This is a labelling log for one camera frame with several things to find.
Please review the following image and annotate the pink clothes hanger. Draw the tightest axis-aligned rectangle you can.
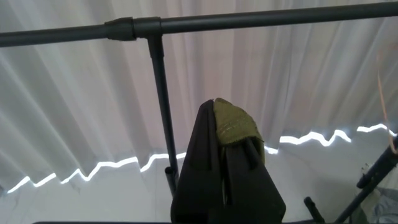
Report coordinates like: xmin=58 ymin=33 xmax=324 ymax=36
xmin=375 ymin=43 xmax=398 ymax=155

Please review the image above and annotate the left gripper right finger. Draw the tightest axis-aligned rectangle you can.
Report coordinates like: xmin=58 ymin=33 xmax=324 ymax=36
xmin=223 ymin=138 xmax=286 ymax=223

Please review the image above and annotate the black clothes rack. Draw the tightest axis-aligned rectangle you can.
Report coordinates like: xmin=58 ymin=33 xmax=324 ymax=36
xmin=0 ymin=1 xmax=398 ymax=224

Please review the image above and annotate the green printed sleeveless shirt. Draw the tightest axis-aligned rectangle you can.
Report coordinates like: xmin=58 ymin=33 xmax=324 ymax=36
xmin=213 ymin=97 xmax=266 ymax=166

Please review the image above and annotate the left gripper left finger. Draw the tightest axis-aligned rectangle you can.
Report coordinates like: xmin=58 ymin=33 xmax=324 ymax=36
xmin=170 ymin=99 xmax=225 ymax=223

